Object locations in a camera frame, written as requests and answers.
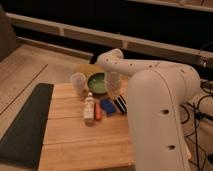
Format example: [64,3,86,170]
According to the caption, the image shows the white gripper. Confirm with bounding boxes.
[104,72,121,100]

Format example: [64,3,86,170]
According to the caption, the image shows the black striped eraser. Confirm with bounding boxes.
[114,95,127,115]

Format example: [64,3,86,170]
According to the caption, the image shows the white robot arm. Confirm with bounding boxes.
[97,49,200,171]

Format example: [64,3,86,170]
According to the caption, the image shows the green bowl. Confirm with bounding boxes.
[87,73,106,95]

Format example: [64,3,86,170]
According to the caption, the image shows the blue rectangular block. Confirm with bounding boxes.
[100,99,116,116]

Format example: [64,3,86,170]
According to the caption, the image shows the yellow sponge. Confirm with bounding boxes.
[74,64,103,76]

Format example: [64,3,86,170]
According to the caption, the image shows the small white bottle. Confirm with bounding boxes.
[83,92,95,125]

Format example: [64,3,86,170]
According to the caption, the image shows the clear plastic cup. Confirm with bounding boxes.
[70,73,86,96]

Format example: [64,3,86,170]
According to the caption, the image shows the orange marker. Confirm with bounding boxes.
[95,102,102,121]

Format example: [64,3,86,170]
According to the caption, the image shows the black floor mat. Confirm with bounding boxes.
[0,83,53,169]

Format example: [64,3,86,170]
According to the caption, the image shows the black cables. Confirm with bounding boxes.
[179,79,213,171]

